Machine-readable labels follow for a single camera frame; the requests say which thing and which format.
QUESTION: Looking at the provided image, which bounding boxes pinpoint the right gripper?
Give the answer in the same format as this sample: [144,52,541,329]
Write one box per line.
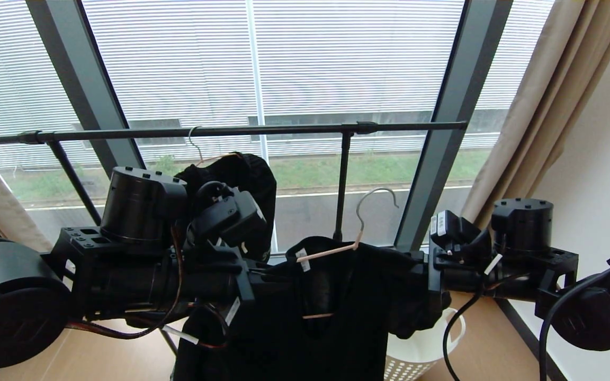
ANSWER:
[427,250,544,311]

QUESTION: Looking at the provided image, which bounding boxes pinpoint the pink clothes hanger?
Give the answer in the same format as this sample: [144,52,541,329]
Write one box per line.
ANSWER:
[187,126,245,169]
[297,187,400,320]

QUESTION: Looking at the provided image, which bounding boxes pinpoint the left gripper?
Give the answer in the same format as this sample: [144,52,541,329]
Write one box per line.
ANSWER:
[85,244,256,319]

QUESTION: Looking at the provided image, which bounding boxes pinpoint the black cable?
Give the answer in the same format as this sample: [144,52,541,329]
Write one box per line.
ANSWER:
[195,181,237,210]
[442,249,610,381]

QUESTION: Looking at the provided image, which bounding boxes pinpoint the white laundry basket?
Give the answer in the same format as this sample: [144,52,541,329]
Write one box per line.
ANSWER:
[384,307,466,381]

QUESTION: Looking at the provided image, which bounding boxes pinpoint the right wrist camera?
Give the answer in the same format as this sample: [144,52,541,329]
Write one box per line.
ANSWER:
[429,210,484,253]

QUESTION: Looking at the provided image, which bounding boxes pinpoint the black clothes rack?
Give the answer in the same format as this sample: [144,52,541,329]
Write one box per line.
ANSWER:
[0,121,467,360]

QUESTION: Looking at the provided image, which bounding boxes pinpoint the black garment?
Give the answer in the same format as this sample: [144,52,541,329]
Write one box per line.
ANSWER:
[173,235,451,381]

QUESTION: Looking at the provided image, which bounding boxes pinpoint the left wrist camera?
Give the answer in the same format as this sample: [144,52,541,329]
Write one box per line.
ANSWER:
[186,183,267,249]

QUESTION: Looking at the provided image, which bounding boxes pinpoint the window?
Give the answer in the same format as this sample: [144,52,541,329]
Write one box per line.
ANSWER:
[0,0,554,255]

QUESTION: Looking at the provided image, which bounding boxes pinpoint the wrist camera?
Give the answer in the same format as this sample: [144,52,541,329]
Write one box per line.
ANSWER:
[429,210,484,253]
[186,183,267,249]

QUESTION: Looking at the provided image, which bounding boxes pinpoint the black drawstring shorts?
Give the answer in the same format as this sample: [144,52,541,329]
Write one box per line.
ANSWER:
[175,152,277,262]

